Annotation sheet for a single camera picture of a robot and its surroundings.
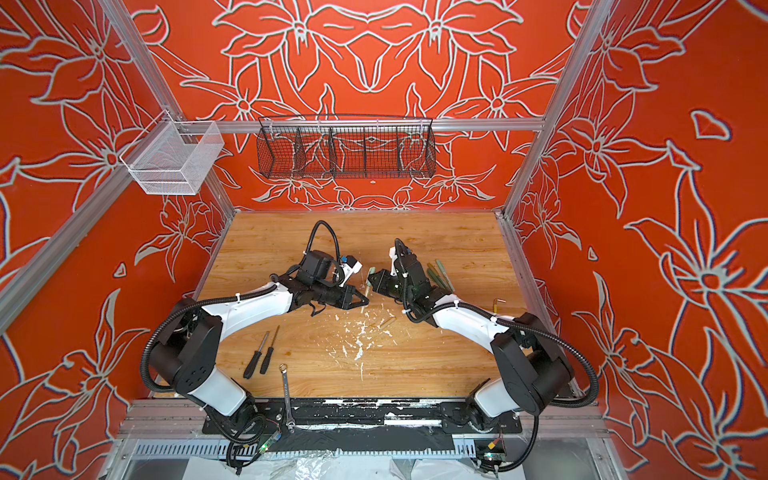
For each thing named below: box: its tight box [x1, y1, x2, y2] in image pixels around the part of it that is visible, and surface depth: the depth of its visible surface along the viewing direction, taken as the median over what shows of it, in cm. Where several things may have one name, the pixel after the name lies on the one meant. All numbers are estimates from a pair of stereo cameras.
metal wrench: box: [279, 363, 296, 434], surface depth 77 cm
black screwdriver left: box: [243, 331, 270, 380], surface depth 83 cm
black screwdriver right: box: [260, 325, 280, 375], surface depth 83 cm
